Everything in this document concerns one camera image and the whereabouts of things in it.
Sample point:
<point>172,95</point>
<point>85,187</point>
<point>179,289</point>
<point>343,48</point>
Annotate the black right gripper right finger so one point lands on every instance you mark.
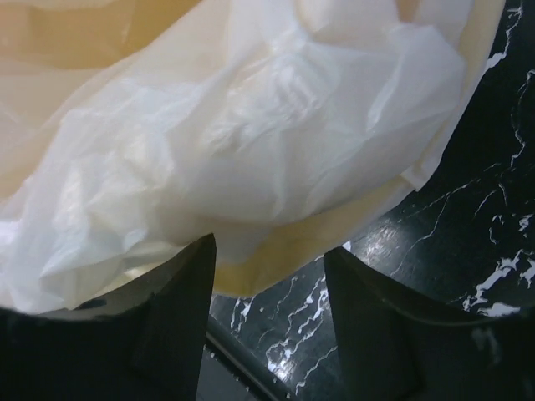
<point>395,343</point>

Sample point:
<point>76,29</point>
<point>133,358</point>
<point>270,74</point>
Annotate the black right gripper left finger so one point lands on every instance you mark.
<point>142,341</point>

